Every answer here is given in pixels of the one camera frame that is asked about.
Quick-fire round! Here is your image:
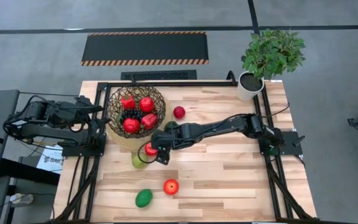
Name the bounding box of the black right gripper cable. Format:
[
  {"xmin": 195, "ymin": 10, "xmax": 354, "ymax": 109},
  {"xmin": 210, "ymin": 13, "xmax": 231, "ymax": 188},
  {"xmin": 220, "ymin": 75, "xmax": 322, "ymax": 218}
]
[{"xmin": 137, "ymin": 142, "xmax": 160, "ymax": 165}]

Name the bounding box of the black curved bracket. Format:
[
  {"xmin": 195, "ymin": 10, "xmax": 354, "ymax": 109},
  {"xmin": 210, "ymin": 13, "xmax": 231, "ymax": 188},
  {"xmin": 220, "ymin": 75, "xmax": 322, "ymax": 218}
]
[{"xmin": 226, "ymin": 70, "xmax": 238, "ymax": 85}]

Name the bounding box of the dark purple grape bunch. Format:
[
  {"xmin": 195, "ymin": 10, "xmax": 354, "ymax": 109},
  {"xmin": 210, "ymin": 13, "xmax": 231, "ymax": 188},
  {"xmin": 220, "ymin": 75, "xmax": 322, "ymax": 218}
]
[{"xmin": 119, "ymin": 108, "xmax": 145, "ymax": 121}]

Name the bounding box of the black desk beam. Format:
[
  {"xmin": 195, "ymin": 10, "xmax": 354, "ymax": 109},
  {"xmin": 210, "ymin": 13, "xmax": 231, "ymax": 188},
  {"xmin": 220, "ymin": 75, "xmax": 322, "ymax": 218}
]
[{"xmin": 0, "ymin": 157, "xmax": 61, "ymax": 187}]

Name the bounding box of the dark grey cabinet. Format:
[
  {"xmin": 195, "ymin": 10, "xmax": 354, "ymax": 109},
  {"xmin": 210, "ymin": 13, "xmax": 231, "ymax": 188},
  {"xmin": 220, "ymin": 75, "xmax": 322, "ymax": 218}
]
[{"xmin": 0, "ymin": 89, "xmax": 21, "ymax": 183}]

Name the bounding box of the dark brown wire basket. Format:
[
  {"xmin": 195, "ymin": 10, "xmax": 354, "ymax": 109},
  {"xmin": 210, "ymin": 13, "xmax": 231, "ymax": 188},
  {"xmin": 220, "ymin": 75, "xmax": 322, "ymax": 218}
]
[{"xmin": 106, "ymin": 85, "xmax": 167, "ymax": 139}]

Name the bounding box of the small dark red apple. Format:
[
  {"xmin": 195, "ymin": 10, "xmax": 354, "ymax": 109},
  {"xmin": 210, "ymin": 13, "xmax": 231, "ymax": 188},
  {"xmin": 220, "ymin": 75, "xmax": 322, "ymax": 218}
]
[{"xmin": 173, "ymin": 106, "xmax": 186, "ymax": 119}]

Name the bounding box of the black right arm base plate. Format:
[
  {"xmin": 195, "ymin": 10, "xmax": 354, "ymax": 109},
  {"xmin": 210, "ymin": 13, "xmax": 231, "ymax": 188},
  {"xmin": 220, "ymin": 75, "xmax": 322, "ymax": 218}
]
[{"xmin": 257, "ymin": 130, "xmax": 303, "ymax": 156}]

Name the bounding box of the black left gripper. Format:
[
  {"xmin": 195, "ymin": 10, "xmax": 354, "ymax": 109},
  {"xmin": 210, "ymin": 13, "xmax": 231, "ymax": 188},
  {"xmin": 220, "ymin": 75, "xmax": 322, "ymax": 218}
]
[{"xmin": 62, "ymin": 96, "xmax": 111, "ymax": 137}]

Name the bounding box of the green plant in white pot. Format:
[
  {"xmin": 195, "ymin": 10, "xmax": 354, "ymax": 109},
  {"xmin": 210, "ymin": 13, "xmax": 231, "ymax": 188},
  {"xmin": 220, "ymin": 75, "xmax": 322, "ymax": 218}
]
[{"xmin": 236, "ymin": 29, "xmax": 306, "ymax": 102}]

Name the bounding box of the large red apple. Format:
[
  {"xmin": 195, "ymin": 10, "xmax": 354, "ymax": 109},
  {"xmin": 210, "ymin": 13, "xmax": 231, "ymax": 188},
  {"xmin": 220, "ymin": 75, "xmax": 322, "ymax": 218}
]
[{"xmin": 122, "ymin": 117, "xmax": 140, "ymax": 134}]

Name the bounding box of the black hazard striped floor mat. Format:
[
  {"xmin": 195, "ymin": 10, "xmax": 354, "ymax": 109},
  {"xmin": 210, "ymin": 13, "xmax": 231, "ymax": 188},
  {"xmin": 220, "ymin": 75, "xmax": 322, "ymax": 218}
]
[{"xmin": 80, "ymin": 30, "xmax": 210, "ymax": 67}]

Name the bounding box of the white printed paper sheet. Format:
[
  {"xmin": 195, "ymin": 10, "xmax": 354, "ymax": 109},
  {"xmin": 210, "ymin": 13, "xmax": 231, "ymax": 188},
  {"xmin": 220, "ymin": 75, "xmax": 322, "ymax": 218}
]
[{"xmin": 35, "ymin": 144, "xmax": 64, "ymax": 175}]

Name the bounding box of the red orange apple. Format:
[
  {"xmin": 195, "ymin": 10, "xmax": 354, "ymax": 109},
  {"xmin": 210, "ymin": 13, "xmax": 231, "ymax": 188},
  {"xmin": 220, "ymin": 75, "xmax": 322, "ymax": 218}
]
[{"xmin": 163, "ymin": 179, "xmax": 180, "ymax": 196}]

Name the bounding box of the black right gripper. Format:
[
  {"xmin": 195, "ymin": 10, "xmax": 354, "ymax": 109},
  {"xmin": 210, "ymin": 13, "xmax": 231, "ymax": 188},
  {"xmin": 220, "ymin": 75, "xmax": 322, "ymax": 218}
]
[{"xmin": 151, "ymin": 129, "xmax": 181, "ymax": 166}]

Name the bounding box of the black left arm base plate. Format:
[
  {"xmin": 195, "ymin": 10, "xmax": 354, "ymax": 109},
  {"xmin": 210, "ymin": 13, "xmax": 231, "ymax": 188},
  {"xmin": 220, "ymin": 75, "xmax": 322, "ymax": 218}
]
[{"xmin": 61, "ymin": 132, "xmax": 107, "ymax": 157}]

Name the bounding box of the black patterned floor grate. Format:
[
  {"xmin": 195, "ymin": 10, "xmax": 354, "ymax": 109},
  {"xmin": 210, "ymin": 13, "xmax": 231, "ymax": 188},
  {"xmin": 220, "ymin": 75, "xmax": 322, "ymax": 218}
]
[{"xmin": 120, "ymin": 69, "xmax": 198, "ymax": 81}]

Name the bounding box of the green pear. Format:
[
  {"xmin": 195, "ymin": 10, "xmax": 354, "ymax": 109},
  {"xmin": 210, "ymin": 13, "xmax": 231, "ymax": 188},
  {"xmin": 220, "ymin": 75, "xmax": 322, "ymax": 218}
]
[{"xmin": 131, "ymin": 152, "xmax": 150, "ymax": 170}]

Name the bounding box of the round woven straw placemat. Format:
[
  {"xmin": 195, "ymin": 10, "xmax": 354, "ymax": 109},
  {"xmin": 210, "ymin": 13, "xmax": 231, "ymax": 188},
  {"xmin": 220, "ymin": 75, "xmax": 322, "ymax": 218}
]
[{"xmin": 106, "ymin": 93, "xmax": 174, "ymax": 151}]

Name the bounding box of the black metal table frame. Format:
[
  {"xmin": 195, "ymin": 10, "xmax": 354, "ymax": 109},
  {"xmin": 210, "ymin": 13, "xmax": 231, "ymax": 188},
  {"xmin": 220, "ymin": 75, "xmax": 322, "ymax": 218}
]
[{"xmin": 53, "ymin": 79, "xmax": 319, "ymax": 223}]

